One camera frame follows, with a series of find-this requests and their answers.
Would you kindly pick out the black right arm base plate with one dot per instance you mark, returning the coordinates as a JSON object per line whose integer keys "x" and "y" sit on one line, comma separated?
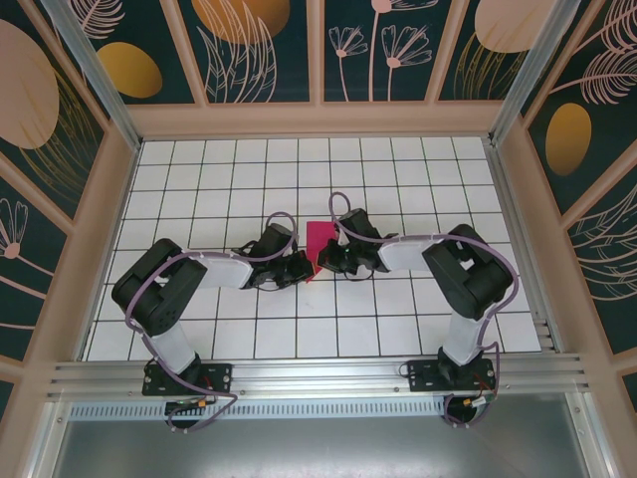
{"x": 423, "y": 376}

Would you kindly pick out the wall panel with pink flowers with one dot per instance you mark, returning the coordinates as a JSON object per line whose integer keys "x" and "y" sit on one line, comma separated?
{"x": 378, "y": 50}

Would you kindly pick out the long aluminium base rail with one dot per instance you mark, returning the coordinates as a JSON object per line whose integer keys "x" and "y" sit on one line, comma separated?
{"x": 318, "y": 378}

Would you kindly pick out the wall panel with orange oval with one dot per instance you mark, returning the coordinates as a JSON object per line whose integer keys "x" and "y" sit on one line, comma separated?
{"x": 129, "y": 70}

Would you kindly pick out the aluminium frame post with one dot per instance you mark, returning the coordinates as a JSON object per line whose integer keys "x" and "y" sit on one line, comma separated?
{"x": 97, "y": 79}
{"x": 537, "y": 74}
{"x": 594, "y": 438}
{"x": 42, "y": 438}

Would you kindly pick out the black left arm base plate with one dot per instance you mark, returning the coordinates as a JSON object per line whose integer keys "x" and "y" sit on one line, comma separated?
{"x": 219, "y": 378}

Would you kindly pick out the wall panel single pink flower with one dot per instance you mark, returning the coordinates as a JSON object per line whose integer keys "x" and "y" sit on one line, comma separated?
{"x": 25, "y": 259}

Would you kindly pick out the aluminium side rail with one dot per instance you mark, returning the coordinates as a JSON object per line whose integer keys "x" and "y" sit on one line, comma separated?
{"x": 510, "y": 199}

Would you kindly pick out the wall panel orange circle leaves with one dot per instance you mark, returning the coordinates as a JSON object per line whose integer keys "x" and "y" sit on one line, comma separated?
{"x": 239, "y": 30}

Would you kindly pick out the grey metal sheet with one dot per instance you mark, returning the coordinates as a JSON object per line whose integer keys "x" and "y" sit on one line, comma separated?
{"x": 318, "y": 448}

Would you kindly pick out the wall panel beige circle leaves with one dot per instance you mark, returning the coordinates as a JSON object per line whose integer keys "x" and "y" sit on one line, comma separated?
{"x": 497, "y": 25}

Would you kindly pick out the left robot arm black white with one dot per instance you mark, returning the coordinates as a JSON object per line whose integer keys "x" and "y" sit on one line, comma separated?
{"x": 149, "y": 294}

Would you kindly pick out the pink paper sheet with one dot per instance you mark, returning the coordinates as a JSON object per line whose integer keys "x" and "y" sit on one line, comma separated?
{"x": 318, "y": 234}

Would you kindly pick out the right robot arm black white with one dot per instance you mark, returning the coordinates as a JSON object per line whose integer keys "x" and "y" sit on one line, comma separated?
{"x": 468, "y": 279}

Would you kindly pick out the wall panel orange oval fern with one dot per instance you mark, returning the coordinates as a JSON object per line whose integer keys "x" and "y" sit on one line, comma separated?
{"x": 572, "y": 139}

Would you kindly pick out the wall panel beige disc gold lines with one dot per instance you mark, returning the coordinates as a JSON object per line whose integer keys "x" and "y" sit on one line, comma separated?
{"x": 30, "y": 99}

